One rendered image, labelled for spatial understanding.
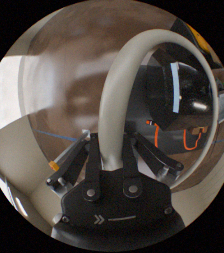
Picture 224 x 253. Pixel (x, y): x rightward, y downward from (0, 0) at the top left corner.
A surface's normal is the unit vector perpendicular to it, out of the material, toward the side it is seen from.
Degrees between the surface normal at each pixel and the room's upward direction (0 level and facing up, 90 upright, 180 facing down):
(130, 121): 0
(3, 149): 90
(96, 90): 0
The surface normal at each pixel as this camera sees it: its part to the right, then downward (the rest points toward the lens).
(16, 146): 0.96, 0.04
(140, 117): -0.26, 0.39
